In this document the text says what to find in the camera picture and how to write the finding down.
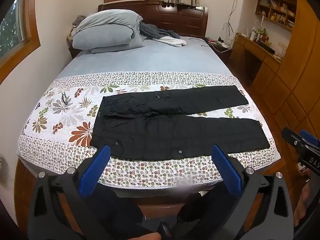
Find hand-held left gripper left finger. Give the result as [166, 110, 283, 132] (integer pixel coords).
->
[27, 144, 111, 240]

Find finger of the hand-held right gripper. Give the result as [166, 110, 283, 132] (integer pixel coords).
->
[300, 129, 320, 146]
[282, 127, 304, 151]

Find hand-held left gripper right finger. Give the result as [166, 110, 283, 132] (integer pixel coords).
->
[211, 144, 299, 240]

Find black pants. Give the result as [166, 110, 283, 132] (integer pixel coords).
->
[90, 85, 270, 162]

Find person's right hand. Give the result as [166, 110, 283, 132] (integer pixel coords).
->
[294, 181, 313, 227]

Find person's left leg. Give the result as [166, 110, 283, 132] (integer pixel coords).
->
[91, 184, 152, 234]

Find floral quilted bedspread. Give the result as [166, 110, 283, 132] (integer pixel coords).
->
[17, 71, 282, 188]

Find wooden wardrobe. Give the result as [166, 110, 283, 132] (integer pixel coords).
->
[246, 0, 320, 140]

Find wooden desk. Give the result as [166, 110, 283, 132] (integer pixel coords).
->
[234, 32, 284, 82]

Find wooden nightstand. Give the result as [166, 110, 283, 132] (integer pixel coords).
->
[204, 37, 235, 60]

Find blue bed sheet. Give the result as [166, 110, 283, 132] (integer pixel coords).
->
[56, 36, 235, 80]

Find white fluffy cloth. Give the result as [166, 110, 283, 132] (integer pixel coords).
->
[155, 37, 187, 48]

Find folded blue-grey duvet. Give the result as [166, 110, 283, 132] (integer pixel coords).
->
[72, 9, 145, 54]

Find crumpled clothing pile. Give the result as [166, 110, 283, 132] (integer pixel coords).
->
[72, 15, 87, 27]

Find grey blanket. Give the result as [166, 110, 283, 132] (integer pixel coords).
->
[139, 22, 181, 41]

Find dark wooden headboard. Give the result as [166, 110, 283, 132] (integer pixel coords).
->
[15, 4, 284, 213]

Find side wooden-framed window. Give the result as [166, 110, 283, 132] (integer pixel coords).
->
[0, 0, 42, 83]

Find wooden wall shelf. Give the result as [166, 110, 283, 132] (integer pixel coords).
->
[255, 0, 298, 32]

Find hanging wall cables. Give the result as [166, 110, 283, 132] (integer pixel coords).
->
[223, 0, 241, 35]

